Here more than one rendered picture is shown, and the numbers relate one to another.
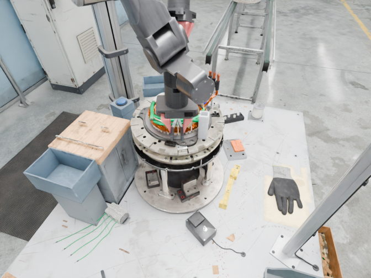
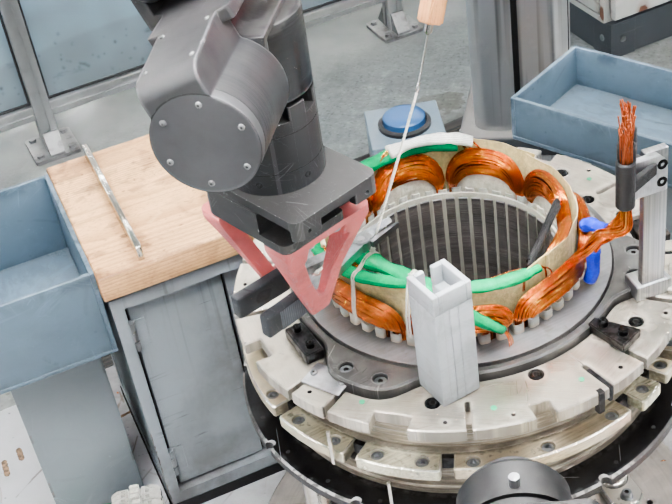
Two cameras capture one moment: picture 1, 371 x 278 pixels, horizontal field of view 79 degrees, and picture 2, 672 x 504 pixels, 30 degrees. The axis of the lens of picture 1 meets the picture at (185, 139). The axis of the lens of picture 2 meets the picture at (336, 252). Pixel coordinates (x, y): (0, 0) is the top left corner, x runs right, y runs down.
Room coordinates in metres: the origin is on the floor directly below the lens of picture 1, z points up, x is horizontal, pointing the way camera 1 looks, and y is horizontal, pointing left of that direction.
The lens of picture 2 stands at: (0.12, -0.49, 1.66)
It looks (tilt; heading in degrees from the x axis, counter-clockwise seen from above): 37 degrees down; 54
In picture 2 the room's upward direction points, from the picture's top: 9 degrees counter-clockwise
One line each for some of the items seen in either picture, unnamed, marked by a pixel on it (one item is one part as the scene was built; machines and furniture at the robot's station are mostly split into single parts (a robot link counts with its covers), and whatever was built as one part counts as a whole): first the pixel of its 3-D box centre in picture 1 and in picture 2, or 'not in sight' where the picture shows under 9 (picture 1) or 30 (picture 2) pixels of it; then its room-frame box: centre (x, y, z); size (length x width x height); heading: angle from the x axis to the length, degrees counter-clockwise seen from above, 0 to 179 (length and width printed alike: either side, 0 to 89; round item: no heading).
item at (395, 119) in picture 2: (121, 101); (404, 118); (0.77, 0.27, 1.04); 0.04 x 0.04 x 0.01
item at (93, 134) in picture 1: (92, 134); (183, 193); (0.56, 0.32, 1.05); 0.20 x 0.19 x 0.02; 161
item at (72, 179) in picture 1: (76, 192); (53, 366); (0.41, 0.37, 0.92); 0.17 x 0.11 x 0.28; 71
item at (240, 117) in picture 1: (229, 118); not in sight; (0.96, -0.25, 0.79); 0.15 x 0.05 x 0.02; 107
